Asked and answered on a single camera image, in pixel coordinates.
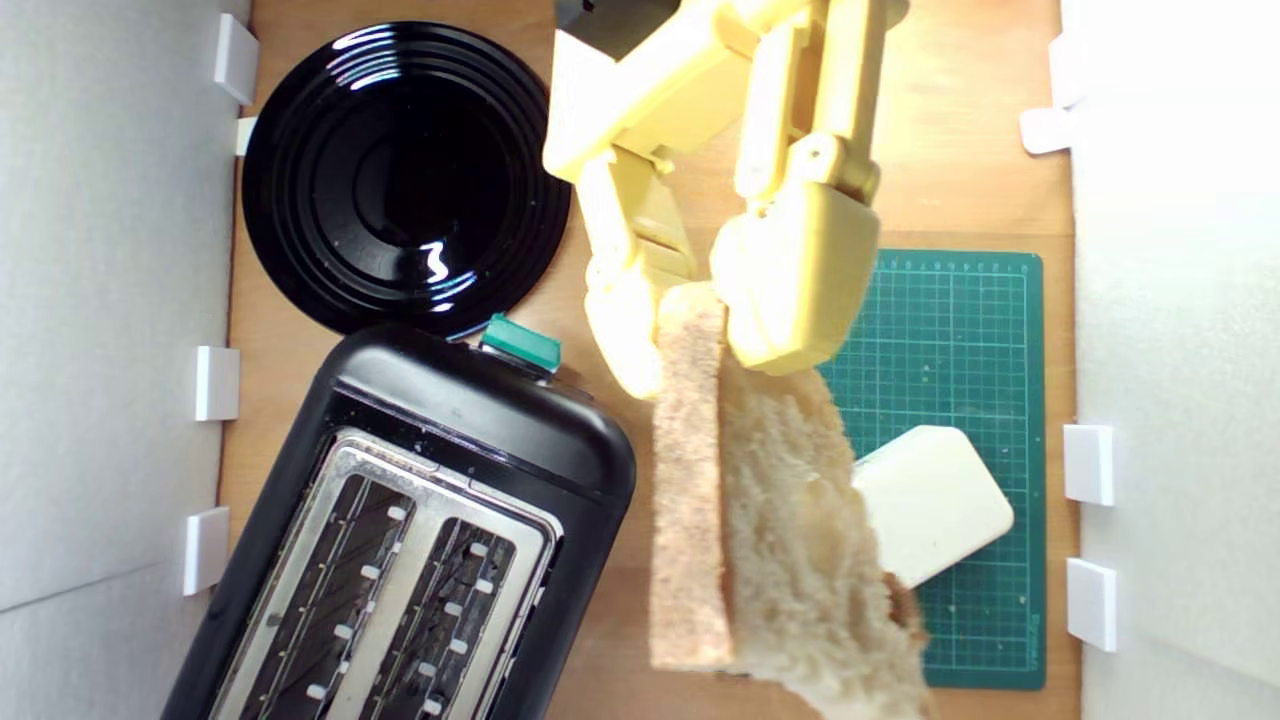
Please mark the brown bread slice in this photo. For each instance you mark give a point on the brown bread slice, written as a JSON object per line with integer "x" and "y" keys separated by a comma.
{"x": 780, "y": 520}

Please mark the black round plate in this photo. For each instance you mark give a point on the black round plate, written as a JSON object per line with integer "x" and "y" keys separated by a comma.
{"x": 400, "y": 180}

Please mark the green cutting mat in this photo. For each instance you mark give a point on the green cutting mat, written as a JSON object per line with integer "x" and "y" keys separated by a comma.
{"x": 960, "y": 330}

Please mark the green toaster lever knob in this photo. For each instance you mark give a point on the green toaster lever knob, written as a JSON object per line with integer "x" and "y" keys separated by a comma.
{"x": 520, "y": 343}

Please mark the white block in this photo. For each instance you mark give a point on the white block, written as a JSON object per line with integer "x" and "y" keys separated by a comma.
{"x": 950, "y": 510}

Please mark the white wall clip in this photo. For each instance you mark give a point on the white wall clip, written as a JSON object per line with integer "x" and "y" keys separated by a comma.
{"x": 206, "y": 550}
{"x": 1045, "y": 130}
{"x": 246, "y": 135}
{"x": 1060, "y": 70}
{"x": 235, "y": 58}
{"x": 1092, "y": 603}
{"x": 1090, "y": 465}
{"x": 217, "y": 383}

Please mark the black two-slot toaster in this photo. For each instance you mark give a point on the black two-slot toaster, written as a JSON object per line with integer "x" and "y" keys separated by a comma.
{"x": 480, "y": 410}

